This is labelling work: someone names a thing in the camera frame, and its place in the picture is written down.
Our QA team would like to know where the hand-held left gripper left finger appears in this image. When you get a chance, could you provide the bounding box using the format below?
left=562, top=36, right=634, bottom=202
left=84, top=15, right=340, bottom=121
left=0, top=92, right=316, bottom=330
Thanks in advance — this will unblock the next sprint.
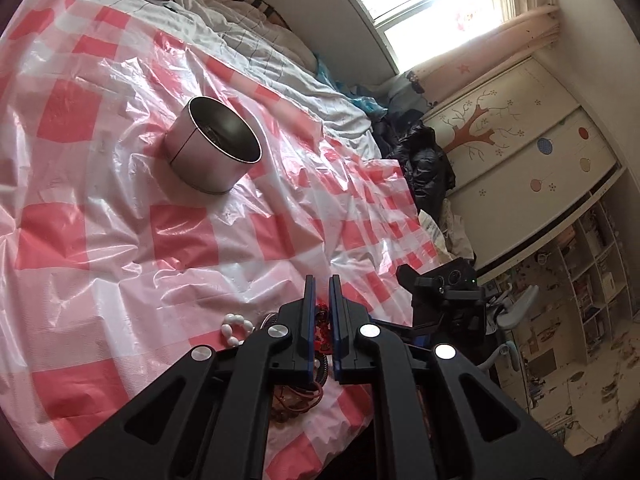
left=54, top=274, right=321, bottom=480

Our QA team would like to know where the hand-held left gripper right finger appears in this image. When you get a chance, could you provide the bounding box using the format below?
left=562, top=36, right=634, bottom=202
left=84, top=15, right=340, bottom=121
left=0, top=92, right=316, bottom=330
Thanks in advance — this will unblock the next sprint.
left=327, top=274, right=583, bottom=480

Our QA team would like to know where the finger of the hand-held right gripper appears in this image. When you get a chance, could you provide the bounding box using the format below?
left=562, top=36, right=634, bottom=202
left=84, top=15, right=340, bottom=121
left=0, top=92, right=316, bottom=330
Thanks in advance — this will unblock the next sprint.
left=372, top=317, right=426, bottom=335

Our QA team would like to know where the red charm bracelet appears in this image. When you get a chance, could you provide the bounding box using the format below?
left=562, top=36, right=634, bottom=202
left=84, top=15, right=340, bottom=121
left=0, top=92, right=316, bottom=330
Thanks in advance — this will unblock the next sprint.
left=314, top=302, right=333, bottom=356

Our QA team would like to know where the white bead bracelet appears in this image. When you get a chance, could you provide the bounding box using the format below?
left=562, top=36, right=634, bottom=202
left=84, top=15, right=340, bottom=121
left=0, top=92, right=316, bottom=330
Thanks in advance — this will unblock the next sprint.
left=220, top=312, right=257, bottom=348

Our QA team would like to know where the round metal tin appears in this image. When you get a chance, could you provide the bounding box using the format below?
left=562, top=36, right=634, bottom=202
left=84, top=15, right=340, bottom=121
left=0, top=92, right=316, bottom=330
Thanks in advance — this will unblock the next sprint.
left=164, top=96, right=263, bottom=196

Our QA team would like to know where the white clothes pile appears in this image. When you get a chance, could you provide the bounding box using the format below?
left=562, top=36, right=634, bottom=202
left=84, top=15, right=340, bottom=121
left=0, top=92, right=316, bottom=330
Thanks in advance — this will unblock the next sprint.
left=419, top=200, right=477, bottom=262

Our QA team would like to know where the grey office chair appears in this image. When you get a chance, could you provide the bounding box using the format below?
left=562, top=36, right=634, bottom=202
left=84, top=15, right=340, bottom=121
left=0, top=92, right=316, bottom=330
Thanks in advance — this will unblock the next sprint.
left=479, top=282, right=542, bottom=372

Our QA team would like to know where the black jacket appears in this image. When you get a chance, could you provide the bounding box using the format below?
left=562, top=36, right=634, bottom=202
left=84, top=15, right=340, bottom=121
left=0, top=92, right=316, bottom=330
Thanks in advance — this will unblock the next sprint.
left=379, top=120, right=457, bottom=212

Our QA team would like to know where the white bookshelf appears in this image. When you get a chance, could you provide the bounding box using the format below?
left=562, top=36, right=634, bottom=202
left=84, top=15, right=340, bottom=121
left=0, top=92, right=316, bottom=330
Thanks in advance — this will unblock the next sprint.
left=547, top=170, right=640, bottom=361

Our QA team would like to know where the wardrobe with tree print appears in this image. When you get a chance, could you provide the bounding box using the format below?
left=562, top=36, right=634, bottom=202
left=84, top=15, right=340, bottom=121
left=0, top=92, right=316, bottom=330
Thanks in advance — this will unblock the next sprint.
left=420, top=57, right=626, bottom=267

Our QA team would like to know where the blue plastic bag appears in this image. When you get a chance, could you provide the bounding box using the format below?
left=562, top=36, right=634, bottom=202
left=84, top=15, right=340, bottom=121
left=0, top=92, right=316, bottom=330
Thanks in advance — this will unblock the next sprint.
left=315, top=52, right=390, bottom=122

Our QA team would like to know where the red white checked plastic sheet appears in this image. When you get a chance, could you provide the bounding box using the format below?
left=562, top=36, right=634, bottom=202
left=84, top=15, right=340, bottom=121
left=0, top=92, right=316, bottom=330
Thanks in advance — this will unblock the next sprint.
left=0, top=0, right=443, bottom=480

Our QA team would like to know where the pink curtain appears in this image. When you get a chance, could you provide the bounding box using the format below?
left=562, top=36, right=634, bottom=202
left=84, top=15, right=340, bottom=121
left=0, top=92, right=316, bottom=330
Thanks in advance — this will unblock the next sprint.
left=400, top=4, right=561, bottom=92

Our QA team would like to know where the white quilt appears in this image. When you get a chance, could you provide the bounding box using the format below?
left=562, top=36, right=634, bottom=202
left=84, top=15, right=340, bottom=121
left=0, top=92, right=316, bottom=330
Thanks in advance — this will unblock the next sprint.
left=60, top=0, right=383, bottom=161

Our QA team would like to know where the brown bead bracelet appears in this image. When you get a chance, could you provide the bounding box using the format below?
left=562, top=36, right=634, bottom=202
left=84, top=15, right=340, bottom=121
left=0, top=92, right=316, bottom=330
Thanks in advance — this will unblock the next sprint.
left=272, top=382, right=326, bottom=423

